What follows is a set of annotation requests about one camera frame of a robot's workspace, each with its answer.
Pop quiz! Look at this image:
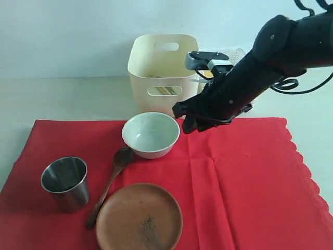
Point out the yellow cheese wedge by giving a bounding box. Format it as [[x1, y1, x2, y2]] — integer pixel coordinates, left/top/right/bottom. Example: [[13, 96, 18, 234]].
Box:
[[202, 70, 213, 79]]

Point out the pale green ceramic bowl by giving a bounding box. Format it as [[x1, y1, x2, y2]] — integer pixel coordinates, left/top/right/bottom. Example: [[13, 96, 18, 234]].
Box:
[[122, 112, 180, 159]]

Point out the brown round plate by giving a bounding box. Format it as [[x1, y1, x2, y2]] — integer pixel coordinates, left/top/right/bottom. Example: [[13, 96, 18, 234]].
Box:
[[95, 183, 183, 249]]

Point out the stainless steel cup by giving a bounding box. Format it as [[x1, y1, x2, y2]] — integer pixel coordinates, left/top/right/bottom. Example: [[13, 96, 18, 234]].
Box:
[[40, 156, 90, 213]]

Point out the cream plastic storage bin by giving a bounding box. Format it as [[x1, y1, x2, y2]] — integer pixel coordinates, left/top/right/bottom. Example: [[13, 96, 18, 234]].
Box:
[[127, 34, 199, 116]]

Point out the white perforated plastic basket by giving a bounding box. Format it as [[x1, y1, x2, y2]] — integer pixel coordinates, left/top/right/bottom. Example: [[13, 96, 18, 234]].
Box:
[[198, 47, 246, 93]]

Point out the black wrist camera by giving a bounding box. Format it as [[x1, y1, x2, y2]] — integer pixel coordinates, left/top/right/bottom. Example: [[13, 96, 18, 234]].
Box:
[[185, 51, 233, 72]]

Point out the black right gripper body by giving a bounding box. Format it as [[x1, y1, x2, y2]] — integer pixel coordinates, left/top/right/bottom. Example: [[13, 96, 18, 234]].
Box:
[[201, 52, 284, 128]]

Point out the dark wooden spoon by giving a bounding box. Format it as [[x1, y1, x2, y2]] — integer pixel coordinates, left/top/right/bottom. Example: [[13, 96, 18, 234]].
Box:
[[86, 147, 134, 230]]

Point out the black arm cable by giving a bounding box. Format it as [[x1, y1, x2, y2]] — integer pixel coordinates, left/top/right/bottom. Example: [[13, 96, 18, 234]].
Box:
[[270, 0, 333, 95]]

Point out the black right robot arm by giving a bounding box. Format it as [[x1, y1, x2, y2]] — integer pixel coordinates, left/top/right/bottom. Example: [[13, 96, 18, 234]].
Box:
[[172, 12, 332, 134]]

